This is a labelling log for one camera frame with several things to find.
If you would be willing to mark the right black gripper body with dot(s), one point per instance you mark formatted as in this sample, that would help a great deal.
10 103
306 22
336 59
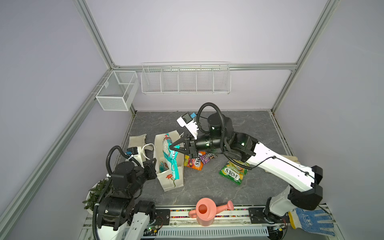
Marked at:
207 143

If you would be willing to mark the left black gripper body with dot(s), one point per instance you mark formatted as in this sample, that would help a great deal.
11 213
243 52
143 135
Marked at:
142 175

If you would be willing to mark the teal snack pack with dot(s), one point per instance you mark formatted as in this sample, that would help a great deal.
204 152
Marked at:
171 156

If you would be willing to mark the white paper gift bag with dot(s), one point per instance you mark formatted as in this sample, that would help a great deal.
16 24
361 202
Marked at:
170 174

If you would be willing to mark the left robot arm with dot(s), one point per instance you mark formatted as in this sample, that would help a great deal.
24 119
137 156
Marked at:
116 204

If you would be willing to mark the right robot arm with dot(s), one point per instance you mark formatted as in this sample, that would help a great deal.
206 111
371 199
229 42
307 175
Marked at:
210 129

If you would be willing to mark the green Fox's spring tea bag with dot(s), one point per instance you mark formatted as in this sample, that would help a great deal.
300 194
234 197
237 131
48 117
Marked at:
233 173

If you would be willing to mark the brown M&M's packet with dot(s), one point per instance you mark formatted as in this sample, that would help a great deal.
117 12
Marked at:
207 157

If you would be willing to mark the small potted plant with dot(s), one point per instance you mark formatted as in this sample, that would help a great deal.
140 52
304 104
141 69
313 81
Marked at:
93 195

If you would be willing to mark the pink watering can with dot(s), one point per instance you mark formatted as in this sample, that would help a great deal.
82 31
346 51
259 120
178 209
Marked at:
206 210

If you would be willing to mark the white mesh box basket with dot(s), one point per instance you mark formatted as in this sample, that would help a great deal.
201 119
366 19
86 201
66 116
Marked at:
118 91

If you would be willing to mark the beige work glove right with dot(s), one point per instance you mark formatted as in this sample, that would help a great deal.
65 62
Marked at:
292 158

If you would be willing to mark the white blue dotted glove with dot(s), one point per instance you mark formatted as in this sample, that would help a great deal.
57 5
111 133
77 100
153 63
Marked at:
314 222

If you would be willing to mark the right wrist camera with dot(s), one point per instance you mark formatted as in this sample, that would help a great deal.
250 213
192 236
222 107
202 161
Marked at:
187 121

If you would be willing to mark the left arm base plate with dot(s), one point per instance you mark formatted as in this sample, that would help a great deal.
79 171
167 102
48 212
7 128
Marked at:
162 218

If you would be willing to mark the white wire shelf basket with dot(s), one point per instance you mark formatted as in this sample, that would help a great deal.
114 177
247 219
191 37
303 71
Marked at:
186 78

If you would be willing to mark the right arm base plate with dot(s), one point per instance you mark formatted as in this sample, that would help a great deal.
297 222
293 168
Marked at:
259 215

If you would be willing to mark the white vented rail cover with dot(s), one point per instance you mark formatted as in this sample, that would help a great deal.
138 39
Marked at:
209 232

